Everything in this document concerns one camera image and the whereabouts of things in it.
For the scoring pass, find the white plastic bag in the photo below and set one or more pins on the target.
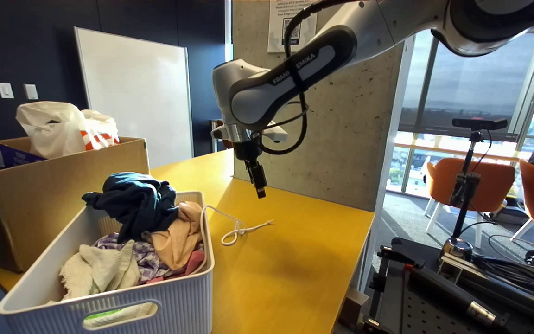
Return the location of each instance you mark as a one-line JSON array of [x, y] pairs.
[[54, 130]]

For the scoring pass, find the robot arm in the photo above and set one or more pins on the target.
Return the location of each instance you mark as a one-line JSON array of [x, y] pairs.
[[267, 93]]

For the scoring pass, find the white plastic basket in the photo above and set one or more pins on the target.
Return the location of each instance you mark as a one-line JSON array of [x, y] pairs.
[[179, 301]]

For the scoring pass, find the whiteboard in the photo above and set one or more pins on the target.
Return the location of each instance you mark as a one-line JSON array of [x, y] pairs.
[[132, 93]]

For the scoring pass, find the blue box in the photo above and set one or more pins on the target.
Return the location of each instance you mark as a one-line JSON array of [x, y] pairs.
[[13, 155]]

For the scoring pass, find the wooden block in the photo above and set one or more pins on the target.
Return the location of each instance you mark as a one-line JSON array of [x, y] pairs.
[[353, 308]]

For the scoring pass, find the window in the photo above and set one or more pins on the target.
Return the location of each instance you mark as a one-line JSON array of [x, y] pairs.
[[471, 83]]

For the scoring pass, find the pink cloth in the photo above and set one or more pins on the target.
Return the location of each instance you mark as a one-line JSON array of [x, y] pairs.
[[195, 262]]

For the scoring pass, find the camera on mount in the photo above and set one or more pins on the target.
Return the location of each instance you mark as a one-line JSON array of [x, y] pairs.
[[478, 124]]

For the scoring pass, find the peach cloth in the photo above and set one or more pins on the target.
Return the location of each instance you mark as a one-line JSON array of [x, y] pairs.
[[179, 241]]

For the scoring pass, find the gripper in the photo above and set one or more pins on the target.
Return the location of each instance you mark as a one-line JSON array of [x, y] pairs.
[[247, 150]]

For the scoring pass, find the green and white cloth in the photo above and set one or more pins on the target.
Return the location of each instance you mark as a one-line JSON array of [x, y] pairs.
[[109, 317]]

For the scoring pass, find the wall switch plate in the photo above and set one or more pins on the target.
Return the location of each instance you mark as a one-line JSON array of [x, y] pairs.
[[31, 91], [5, 90]]

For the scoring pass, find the purple checked cloth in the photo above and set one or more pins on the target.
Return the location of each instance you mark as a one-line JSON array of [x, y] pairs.
[[149, 262]]

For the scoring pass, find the paper notice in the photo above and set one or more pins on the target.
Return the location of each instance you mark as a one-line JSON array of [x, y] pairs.
[[277, 23]]

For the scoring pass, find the cardboard box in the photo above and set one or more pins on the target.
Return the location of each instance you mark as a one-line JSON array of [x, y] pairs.
[[40, 199]]

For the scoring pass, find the black cylindrical bar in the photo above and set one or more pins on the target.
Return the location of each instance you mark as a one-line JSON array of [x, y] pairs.
[[443, 290]]

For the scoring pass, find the dark blue cloth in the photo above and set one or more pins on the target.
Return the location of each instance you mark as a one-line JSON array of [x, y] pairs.
[[132, 204]]

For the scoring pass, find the cream towel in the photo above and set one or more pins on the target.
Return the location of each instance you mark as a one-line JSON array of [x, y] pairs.
[[95, 273]]

